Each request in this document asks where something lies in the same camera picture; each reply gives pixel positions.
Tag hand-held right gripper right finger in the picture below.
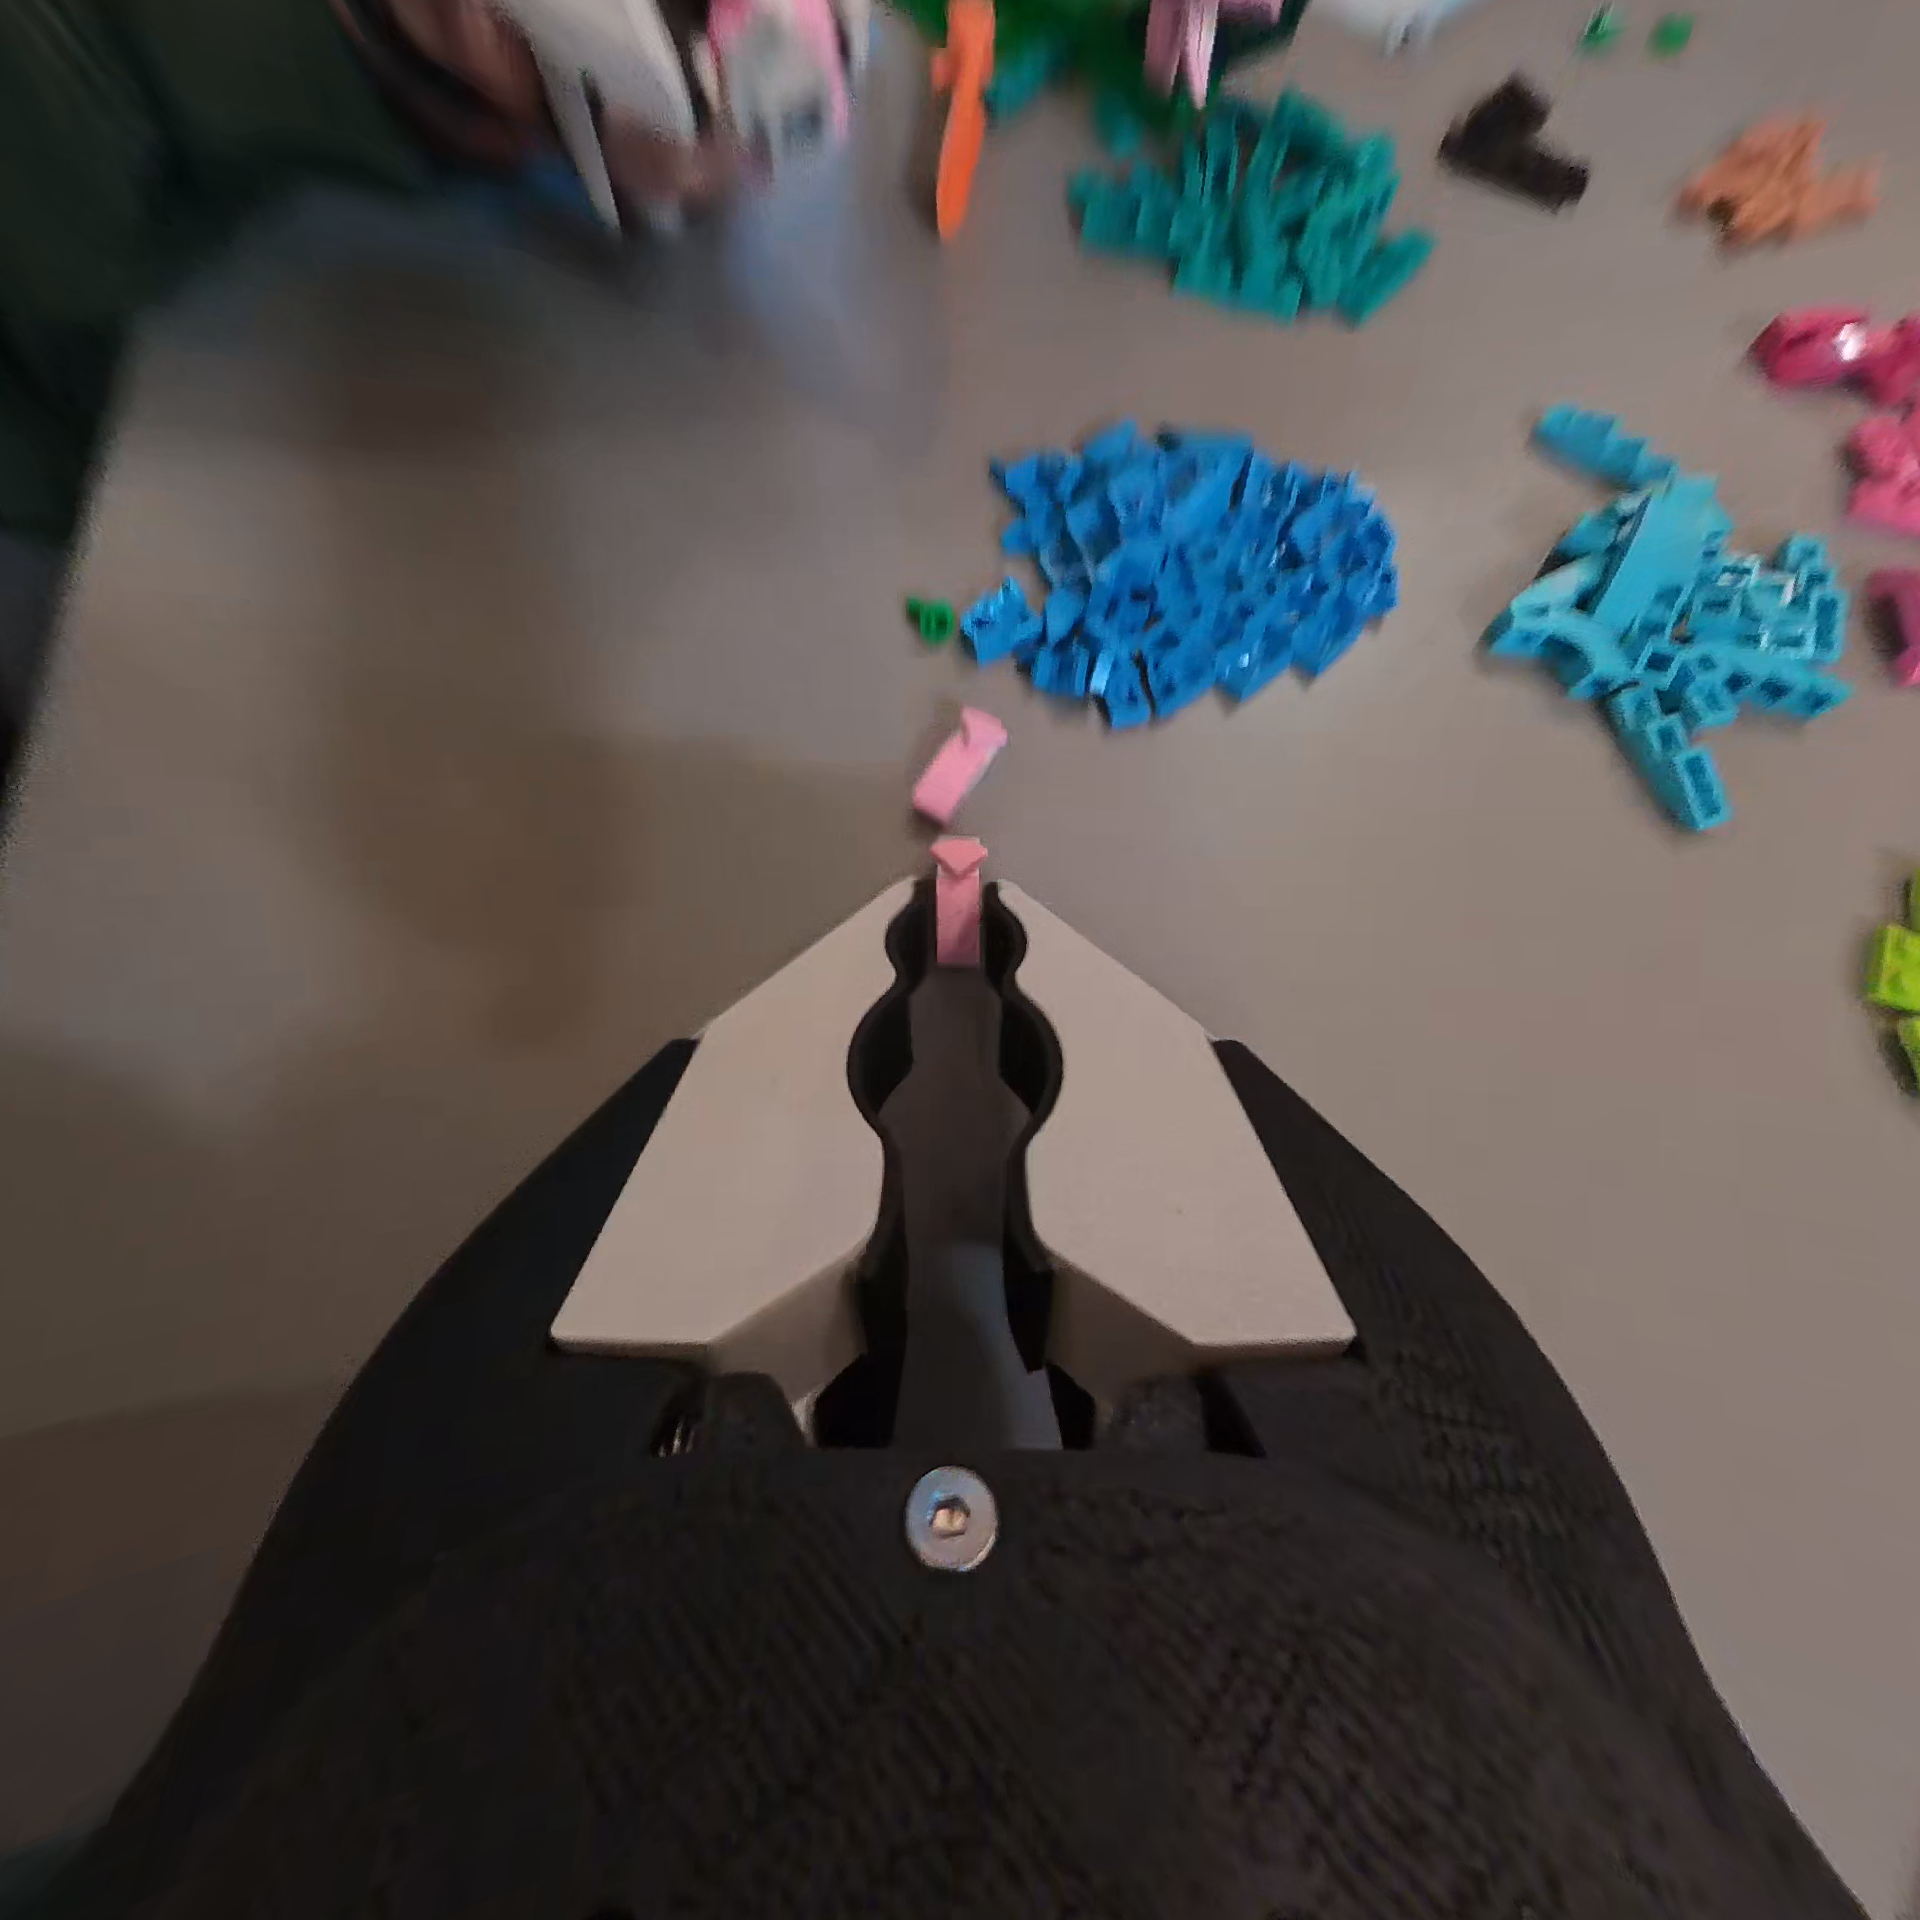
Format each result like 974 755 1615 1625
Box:
977 878 1359 1391

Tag lime green lego pieces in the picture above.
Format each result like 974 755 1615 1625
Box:
1865 874 1920 1101

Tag pile of light blue lego pieces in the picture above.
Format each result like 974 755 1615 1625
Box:
1483 402 1856 836

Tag pile of magenta lego pieces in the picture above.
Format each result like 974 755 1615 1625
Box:
1746 307 1920 690

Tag small pink lego piece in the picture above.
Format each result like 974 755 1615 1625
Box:
931 836 993 970

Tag pile of teal lego pieces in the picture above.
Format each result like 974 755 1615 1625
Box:
1068 90 1436 325

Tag pink lego brick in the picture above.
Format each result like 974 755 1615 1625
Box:
911 707 1010 825

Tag orange lego piece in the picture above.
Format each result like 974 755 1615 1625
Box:
926 0 998 245

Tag pile of tan lego pieces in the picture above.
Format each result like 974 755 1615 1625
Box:
1678 113 1883 252

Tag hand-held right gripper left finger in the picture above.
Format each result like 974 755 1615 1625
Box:
553 878 920 1365

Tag green lego plant model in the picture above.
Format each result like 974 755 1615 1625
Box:
886 0 1316 131

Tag black lego pieces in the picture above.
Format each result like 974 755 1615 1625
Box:
1436 75 1593 212

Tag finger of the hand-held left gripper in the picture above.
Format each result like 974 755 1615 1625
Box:
703 0 865 158
518 0 709 244

